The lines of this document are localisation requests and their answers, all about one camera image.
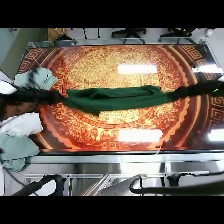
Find dark green T-shirt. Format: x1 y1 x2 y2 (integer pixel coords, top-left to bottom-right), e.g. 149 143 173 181
60 84 178 117

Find pale green garment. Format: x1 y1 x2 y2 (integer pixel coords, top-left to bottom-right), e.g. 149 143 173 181
0 134 41 173
13 66 60 92

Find white garment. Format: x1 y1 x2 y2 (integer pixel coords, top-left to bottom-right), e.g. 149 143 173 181
0 112 44 138
0 79 18 96

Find silver frame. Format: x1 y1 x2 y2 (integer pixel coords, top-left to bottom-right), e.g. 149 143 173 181
0 150 224 197

